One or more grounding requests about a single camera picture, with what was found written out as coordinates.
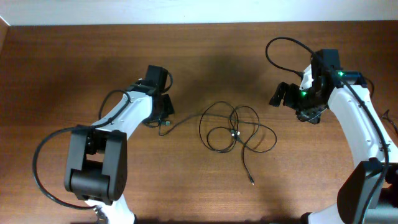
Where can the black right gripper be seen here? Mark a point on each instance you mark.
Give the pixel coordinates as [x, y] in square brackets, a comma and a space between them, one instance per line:
[311, 116]

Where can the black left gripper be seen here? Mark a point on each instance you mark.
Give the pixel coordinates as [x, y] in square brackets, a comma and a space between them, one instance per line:
[170, 109]

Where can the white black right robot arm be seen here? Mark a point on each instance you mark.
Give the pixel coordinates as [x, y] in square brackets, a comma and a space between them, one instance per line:
[369, 195]

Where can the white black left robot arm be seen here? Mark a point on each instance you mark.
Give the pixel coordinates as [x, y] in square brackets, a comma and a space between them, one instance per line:
[96, 169]

